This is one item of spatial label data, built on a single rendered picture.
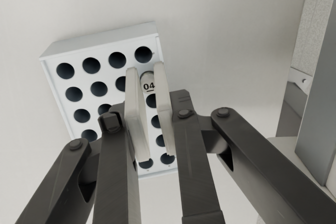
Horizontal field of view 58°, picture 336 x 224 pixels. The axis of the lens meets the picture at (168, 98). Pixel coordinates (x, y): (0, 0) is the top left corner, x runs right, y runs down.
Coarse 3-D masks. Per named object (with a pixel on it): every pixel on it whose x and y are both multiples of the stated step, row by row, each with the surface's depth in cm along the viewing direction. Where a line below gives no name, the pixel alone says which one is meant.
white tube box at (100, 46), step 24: (144, 24) 24; (48, 48) 22; (72, 48) 21; (96, 48) 21; (120, 48) 21; (144, 48) 25; (48, 72) 21; (72, 72) 23; (96, 72) 22; (120, 72) 22; (72, 96) 24; (96, 96) 23; (120, 96) 23; (144, 96) 23; (72, 120) 24; (96, 120) 24; (144, 168) 26; (168, 168) 26
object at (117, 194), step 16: (112, 112) 15; (112, 128) 15; (112, 144) 14; (112, 160) 13; (128, 160) 13; (112, 176) 12; (128, 176) 12; (96, 192) 11; (112, 192) 11; (128, 192) 11; (96, 208) 10; (112, 208) 10; (128, 208) 10
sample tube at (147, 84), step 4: (144, 72) 22; (148, 72) 22; (152, 72) 22; (144, 76) 22; (148, 76) 21; (152, 76) 22; (140, 80) 22; (144, 80) 21; (148, 80) 21; (152, 80) 21; (140, 84) 21; (144, 84) 21; (148, 84) 21; (152, 84) 21; (144, 88) 21; (148, 88) 21; (152, 88) 21; (144, 92) 21; (148, 92) 21; (152, 92) 22
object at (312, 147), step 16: (320, 48) 18; (320, 64) 18; (320, 80) 18; (320, 96) 18; (304, 112) 20; (320, 112) 18; (304, 128) 20; (320, 128) 18; (304, 144) 20; (320, 144) 18; (304, 160) 20; (320, 160) 18; (320, 176) 18
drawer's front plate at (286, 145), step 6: (270, 138) 23; (276, 138) 23; (282, 138) 23; (288, 138) 23; (294, 138) 23; (276, 144) 22; (282, 144) 22; (288, 144) 22; (294, 144) 22; (282, 150) 21; (288, 150) 21; (288, 156) 21; (294, 156) 21; (294, 162) 20; (300, 162) 20; (300, 168) 20; (306, 168) 20; (306, 174) 19; (312, 180) 19; (318, 186) 18; (324, 186) 18; (330, 192) 18
